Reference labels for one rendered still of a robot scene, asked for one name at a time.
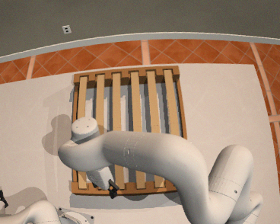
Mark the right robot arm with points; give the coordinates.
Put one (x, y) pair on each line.
(222, 197)

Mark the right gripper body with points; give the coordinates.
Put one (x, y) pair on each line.
(100, 177)

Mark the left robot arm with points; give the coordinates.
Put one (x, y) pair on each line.
(42, 212)

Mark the tan wooden slat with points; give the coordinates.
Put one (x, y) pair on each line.
(117, 125)
(100, 102)
(174, 127)
(81, 113)
(137, 121)
(155, 126)

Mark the wooden bed frame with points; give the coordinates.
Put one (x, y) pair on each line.
(125, 76)

